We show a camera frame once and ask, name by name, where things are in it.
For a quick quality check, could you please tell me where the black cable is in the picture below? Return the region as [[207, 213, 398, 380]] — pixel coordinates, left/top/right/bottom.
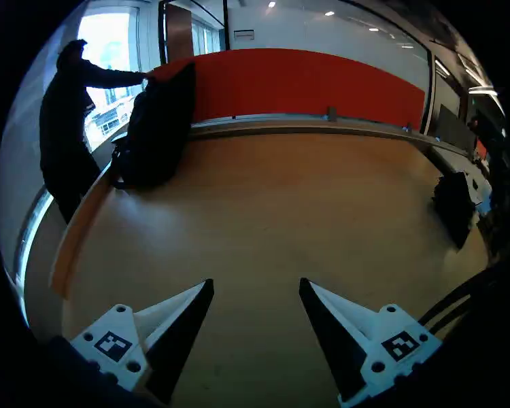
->
[[428, 299, 473, 332], [420, 268, 500, 322]]

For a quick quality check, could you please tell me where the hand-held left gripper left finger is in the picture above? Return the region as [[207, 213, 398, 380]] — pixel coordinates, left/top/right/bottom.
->
[[69, 278, 216, 405]]

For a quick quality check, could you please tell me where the stack of black towels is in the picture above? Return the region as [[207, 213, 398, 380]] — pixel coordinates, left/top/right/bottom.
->
[[432, 169, 478, 250]]

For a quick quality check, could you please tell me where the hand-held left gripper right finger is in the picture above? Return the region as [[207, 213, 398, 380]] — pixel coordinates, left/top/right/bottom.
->
[[299, 277, 444, 407]]

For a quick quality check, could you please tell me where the red desk screen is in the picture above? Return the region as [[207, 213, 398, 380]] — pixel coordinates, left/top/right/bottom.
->
[[146, 48, 473, 156]]

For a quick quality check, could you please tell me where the black backpack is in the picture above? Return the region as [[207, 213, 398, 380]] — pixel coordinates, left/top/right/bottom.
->
[[109, 62, 197, 191]]

